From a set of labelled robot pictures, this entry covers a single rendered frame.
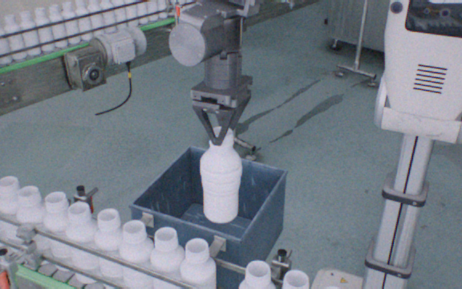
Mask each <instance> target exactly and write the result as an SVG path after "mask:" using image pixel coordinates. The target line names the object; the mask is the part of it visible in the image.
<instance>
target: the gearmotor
mask: <svg viewBox="0 0 462 289"><path fill-rule="evenodd" d="M146 49H147V40H146V38H145V35H144V33H143V31H142V30H141V29H140V28H138V27H137V26H130V27H124V28H121V29H118V30H117V29H115V30H113V31H108V32H105V33H102V34H101V35H96V36H93V37H92V38H91V39H90V41H89V43H88V46H86V47H81V48H79V49H75V50H73V51H68V52H66V53H64V55H65V60H66V64H67V73H68V79H69V84H70V85H71V89H72V90H77V89H78V88H80V89H82V92H85V91H86V90H89V89H92V88H95V87H98V86H100V85H102V84H105V83H107V82H106V75H105V69H104V68H105V67H107V66H108V65H112V64H114V63H118V64H121V63H125V62H126V65H128V78H129V83H130V92H129V95H128V97H127V99H126V100H125V101H124V102H123V103H122V104H120V105H119V106H117V107H115V108H112V109H110V110H106V111H103V112H98V113H96V115H99V114H103V113H105V112H109V111H111V110H112V111H113V110H115V109H117V108H119V107H121V106H122V105H124V104H125V103H126V102H127V101H128V100H129V98H130V96H131V94H132V78H131V77H132V74H131V71H130V65H131V61H130V60H132V59H135V58H136V56H138V55H142V54H143V53H144V52H145V51H146Z"/></svg>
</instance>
